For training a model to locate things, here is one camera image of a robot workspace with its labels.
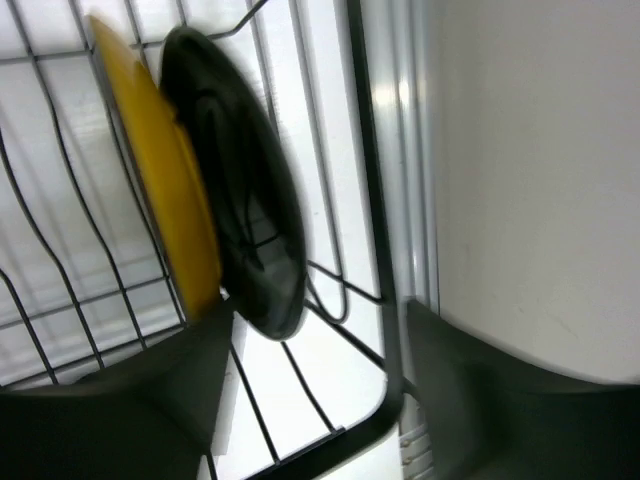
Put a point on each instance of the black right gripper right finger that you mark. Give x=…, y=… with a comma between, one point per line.
x=492, y=415

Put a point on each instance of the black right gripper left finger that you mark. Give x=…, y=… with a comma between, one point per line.
x=150, y=416

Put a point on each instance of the yellow patterned plate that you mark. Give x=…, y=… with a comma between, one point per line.
x=165, y=166

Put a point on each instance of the black plate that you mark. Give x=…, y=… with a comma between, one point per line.
x=248, y=179

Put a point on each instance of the black wire dish rack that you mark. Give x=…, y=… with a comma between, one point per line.
x=84, y=280

